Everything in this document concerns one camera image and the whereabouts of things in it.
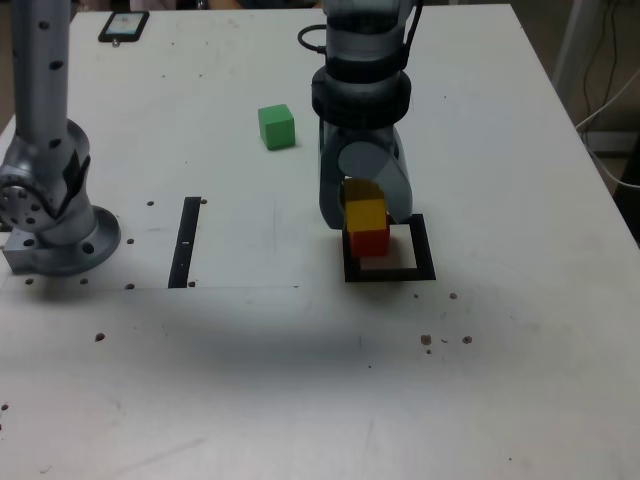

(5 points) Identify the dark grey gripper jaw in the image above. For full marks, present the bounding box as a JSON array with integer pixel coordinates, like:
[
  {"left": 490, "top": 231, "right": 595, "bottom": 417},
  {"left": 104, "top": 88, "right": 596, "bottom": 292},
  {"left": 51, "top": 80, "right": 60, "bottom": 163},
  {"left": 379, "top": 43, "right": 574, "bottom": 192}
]
[{"left": 317, "top": 143, "right": 348, "bottom": 231}]

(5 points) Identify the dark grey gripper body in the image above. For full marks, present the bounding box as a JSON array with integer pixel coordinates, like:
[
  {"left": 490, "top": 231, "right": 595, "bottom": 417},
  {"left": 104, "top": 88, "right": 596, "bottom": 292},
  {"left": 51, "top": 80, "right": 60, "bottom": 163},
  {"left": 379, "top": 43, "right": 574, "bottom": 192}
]
[{"left": 318, "top": 119, "right": 405, "bottom": 152}]

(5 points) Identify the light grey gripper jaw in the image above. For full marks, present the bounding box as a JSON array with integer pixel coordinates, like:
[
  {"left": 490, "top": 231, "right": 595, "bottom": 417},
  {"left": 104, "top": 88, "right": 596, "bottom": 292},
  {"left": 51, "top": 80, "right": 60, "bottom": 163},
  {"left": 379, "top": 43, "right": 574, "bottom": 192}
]
[{"left": 338, "top": 133, "right": 416, "bottom": 226}]

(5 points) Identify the yellow cube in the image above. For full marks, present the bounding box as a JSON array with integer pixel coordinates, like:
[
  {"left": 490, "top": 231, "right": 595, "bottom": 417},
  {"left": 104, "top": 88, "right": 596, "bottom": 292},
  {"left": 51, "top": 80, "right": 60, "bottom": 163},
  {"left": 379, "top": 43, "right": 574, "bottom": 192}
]
[{"left": 341, "top": 178, "right": 391, "bottom": 235}]

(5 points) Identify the red cube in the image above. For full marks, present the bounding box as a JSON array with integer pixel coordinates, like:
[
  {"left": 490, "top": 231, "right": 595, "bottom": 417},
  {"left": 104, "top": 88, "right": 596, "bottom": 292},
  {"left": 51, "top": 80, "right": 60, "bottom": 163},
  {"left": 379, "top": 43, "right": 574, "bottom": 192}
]
[{"left": 348, "top": 227, "right": 392, "bottom": 260}]

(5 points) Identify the green cube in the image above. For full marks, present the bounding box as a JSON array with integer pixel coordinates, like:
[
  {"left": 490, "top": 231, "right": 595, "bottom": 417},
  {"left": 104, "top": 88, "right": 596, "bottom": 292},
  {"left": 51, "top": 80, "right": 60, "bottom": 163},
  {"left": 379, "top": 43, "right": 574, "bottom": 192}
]
[{"left": 257, "top": 103, "right": 297, "bottom": 152}]

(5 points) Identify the black tape square outline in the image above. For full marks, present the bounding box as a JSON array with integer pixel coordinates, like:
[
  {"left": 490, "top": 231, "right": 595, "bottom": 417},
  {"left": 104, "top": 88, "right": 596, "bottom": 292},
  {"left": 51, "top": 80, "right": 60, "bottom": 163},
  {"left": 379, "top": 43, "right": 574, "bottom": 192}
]
[{"left": 340, "top": 213, "right": 437, "bottom": 283}]

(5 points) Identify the black tape strip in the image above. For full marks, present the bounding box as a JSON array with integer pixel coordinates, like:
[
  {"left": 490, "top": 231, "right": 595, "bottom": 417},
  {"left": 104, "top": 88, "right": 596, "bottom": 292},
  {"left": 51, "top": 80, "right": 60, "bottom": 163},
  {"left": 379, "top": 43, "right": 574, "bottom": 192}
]
[{"left": 167, "top": 196, "right": 202, "bottom": 290}]

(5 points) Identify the black smartphone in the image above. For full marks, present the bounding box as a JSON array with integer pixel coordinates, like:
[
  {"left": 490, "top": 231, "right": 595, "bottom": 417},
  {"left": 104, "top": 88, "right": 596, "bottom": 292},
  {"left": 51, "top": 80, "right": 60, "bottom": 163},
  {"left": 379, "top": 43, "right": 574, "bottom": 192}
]
[{"left": 97, "top": 10, "right": 151, "bottom": 49}]

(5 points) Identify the black camera cable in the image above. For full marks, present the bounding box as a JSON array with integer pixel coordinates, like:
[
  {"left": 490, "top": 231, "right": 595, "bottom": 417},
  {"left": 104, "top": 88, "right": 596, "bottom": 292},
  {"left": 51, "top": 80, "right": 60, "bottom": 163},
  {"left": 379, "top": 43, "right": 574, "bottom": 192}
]
[{"left": 297, "top": 0, "right": 427, "bottom": 71}]

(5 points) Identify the white cable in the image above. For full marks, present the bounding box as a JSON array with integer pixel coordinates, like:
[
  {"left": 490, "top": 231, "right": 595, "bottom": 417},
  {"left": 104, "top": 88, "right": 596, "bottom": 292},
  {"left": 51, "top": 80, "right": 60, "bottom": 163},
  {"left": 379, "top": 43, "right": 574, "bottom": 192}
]
[{"left": 574, "top": 67, "right": 640, "bottom": 191}]

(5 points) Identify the white post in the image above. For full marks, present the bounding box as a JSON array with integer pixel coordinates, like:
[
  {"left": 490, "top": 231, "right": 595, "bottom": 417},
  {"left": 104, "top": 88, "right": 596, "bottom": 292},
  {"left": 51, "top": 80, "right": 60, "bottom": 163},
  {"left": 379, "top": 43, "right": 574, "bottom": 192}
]
[{"left": 551, "top": 0, "right": 602, "bottom": 96}]

